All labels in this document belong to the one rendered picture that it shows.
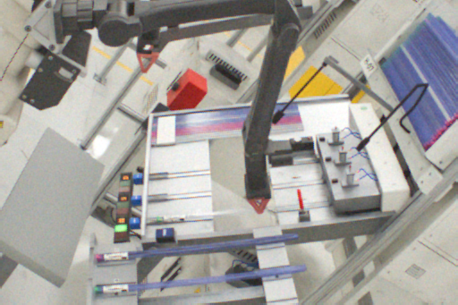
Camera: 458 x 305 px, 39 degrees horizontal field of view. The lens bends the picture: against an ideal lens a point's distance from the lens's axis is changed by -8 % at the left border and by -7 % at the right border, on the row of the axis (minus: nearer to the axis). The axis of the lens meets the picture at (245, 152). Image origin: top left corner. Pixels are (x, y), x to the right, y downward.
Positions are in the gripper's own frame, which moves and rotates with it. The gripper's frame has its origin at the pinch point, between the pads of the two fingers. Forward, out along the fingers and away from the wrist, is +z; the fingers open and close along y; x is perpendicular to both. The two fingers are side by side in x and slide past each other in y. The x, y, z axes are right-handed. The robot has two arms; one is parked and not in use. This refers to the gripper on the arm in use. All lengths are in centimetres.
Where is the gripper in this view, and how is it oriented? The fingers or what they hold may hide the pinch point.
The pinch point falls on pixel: (259, 209)
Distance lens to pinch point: 193.1
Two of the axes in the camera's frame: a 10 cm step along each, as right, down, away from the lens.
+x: -9.9, 1.1, -0.2
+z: 0.8, 8.3, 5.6
